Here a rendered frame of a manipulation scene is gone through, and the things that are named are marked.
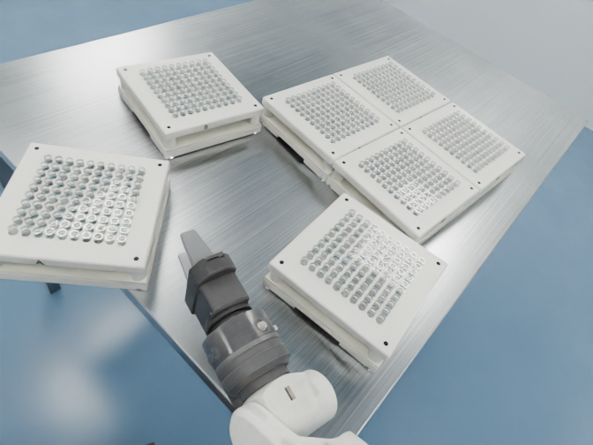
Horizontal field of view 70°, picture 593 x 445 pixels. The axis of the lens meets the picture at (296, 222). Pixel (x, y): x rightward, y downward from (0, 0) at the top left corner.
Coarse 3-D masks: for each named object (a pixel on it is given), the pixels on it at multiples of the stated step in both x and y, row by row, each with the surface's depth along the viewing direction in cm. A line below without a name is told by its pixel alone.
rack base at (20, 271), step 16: (160, 224) 78; (0, 272) 66; (16, 272) 66; (32, 272) 66; (48, 272) 67; (64, 272) 67; (80, 272) 68; (96, 272) 69; (112, 272) 69; (128, 288) 70; (144, 288) 70
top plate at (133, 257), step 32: (32, 160) 74; (64, 160) 76; (96, 160) 77; (128, 160) 79; (160, 160) 81; (96, 192) 73; (160, 192) 76; (0, 224) 65; (96, 224) 69; (0, 256) 62; (32, 256) 63; (64, 256) 64; (96, 256) 65; (128, 256) 66
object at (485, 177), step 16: (432, 112) 113; (448, 112) 115; (464, 112) 116; (416, 128) 106; (448, 128) 110; (432, 144) 104; (448, 160) 101; (496, 160) 105; (512, 160) 107; (464, 176) 99; (480, 176) 100; (496, 176) 101
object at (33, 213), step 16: (48, 176) 72; (64, 176) 72; (80, 176) 73; (96, 176) 74; (112, 176) 76; (128, 176) 77; (48, 192) 71; (64, 192) 70; (80, 192) 72; (112, 192) 72; (128, 192) 74; (32, 208) 67; (48, 208) 68; (64, 208) 69; (80, 208) 70; (96, 208) 70; (112, 208) 71; (32, 224) 66; (64, 224) 67; (80, 224) 67; (112, 224) 69
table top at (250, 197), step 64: (256, 0) 148; (320, 0) 159; (0, 64) 98; (64, 64) 103; (128, 64) 109; (256, 64) 122; (320, 64) 130; (448, 64) 149; (0, 128) 86; (64, 128) 90; (128, 128) 94; (512, 128) 131; (576, 128) 140; (192, 192) 87; (256, 192) 91; (320, 192) 95; (512, 192) 110; (256, 256) 80; (448, 256) 91; (192, 320) 70; (384, 384) 70
